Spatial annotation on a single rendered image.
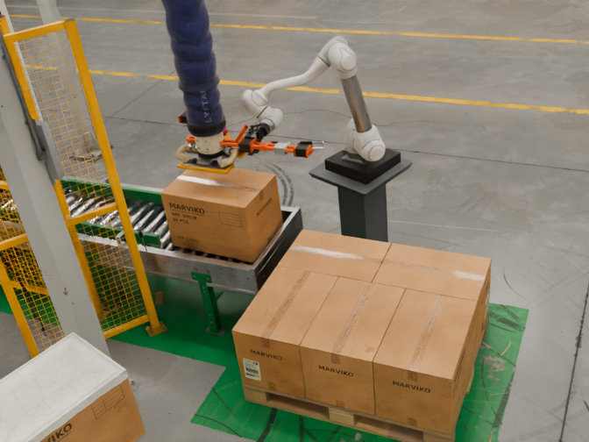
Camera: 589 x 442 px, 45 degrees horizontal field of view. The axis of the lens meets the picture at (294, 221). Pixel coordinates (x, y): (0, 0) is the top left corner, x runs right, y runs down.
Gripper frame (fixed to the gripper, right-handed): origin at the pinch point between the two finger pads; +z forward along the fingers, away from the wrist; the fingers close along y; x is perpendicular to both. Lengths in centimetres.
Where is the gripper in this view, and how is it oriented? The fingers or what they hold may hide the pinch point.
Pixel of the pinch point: (250, 144)
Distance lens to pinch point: 421.2
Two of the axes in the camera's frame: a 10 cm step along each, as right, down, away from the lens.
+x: -9.2, -1.3, 3.7
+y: 1.0, 8.3, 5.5
